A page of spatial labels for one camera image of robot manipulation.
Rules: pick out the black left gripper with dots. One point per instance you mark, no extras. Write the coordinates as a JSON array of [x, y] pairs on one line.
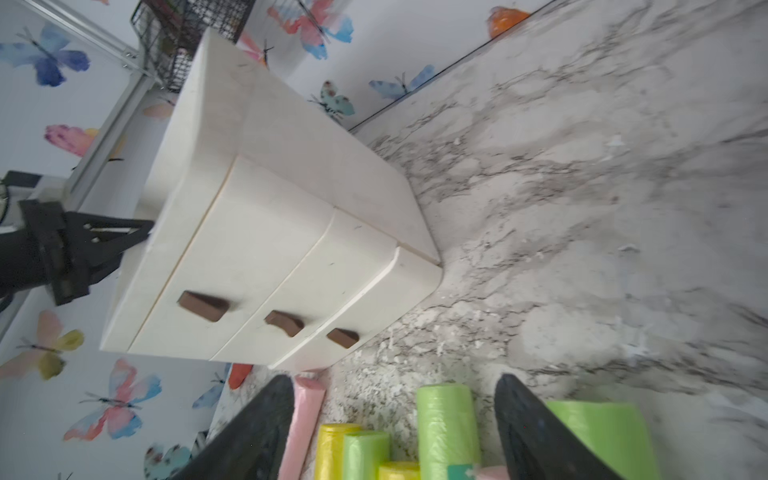
[[68, 251]]

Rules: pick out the white top drawer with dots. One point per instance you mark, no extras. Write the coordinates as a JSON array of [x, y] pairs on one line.
[[257, 230]]

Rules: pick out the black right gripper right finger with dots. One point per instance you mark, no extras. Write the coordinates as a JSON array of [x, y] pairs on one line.
[[535, 443]]

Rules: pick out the white drawer cabinet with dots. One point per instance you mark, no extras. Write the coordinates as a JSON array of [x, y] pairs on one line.
[[232, 107]]

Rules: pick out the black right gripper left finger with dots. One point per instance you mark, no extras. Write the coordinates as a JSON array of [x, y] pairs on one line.
[[252, 444]]

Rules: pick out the white drawer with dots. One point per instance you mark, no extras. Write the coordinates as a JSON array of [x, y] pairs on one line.
[[257, 230], [406, 281], [344, 260]]

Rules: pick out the pink trash bag roll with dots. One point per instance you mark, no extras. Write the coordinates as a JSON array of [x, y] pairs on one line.
[[308, 399], [492, 473]]

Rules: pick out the green trash bag roll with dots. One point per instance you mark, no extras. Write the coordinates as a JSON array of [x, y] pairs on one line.
[[615, 432], [363, 453], [448, 439]]

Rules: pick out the white bottom drawer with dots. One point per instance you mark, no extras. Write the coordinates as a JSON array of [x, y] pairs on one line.
[[406, 281]]

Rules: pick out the yellow trash bag roll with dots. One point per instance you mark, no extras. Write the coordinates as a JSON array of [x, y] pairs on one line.
[[330, 447], [399, 470]]

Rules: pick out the red rubber glove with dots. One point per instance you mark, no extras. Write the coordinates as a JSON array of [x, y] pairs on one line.
[[238, 373]]

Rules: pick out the black wire wall basket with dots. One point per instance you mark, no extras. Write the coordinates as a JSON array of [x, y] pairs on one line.
[[170, 32]]

